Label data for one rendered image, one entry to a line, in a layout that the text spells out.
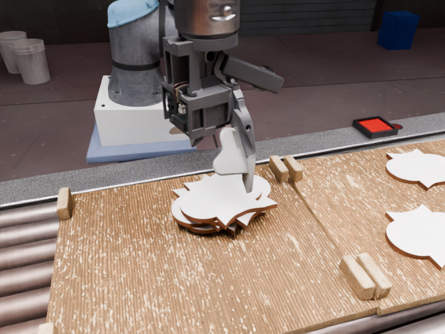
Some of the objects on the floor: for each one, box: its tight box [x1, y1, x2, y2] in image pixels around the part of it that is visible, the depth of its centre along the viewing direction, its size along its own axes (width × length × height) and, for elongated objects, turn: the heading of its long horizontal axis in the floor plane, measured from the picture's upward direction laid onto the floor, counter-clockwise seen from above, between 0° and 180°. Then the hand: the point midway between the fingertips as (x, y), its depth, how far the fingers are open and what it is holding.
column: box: [86, 121, 197, 164], centre depth 126 cm, size 38×38×87 cm
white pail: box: [9, 38, 50, 85], centre depth 361 cm, size 30×30×37 cm
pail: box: [0, 31, 27, 74], centre depth 386 cm, size 30×30×37 cm
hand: (222, 167), depth 55 cm, fingers open, 14 cm apart
